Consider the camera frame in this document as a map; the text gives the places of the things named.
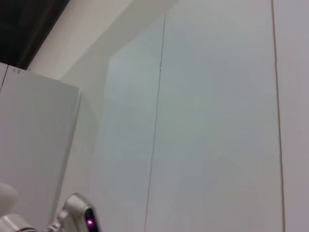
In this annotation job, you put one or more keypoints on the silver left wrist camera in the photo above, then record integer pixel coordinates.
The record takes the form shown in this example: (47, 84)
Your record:
(77, 207)

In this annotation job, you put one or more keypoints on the dark curtain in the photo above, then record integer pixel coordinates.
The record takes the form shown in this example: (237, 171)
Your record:
(21, 26)

